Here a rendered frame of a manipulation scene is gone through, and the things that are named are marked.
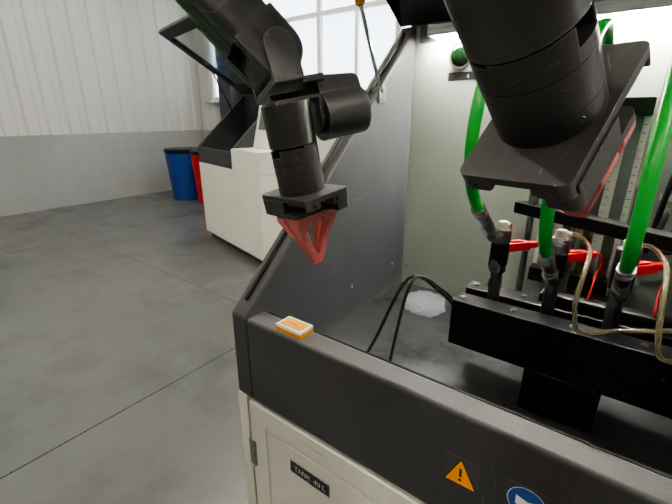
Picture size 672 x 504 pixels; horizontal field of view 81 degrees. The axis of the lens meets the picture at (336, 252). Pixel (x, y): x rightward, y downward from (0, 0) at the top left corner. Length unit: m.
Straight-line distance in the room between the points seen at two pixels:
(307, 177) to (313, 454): 0.44
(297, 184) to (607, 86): 0.32
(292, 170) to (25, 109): 6.42
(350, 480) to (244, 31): 0.60
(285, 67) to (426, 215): 0.64
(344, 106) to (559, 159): 0.30
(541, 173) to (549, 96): 0.04
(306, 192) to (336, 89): 0.13
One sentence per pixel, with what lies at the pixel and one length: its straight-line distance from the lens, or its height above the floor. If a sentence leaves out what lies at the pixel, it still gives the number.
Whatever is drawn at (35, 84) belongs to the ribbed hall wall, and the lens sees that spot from 6.91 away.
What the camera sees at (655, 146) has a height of 1.23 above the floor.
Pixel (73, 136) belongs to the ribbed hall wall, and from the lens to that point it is 6.96.
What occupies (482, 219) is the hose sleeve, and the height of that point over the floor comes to 1.13.
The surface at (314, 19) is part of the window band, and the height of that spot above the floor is 2.46.
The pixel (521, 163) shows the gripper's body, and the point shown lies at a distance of 0.24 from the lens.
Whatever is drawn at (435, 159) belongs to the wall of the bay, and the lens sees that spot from 0.99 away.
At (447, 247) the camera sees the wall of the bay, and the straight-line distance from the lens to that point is 1.01.
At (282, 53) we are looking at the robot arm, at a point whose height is 1.32.
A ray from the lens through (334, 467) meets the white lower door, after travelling 0.68.
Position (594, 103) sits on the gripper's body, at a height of 1.27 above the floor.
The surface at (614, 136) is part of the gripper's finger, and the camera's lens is 0.26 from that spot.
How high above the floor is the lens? 1.26
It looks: 19 degrees down
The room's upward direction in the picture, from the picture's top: straight up
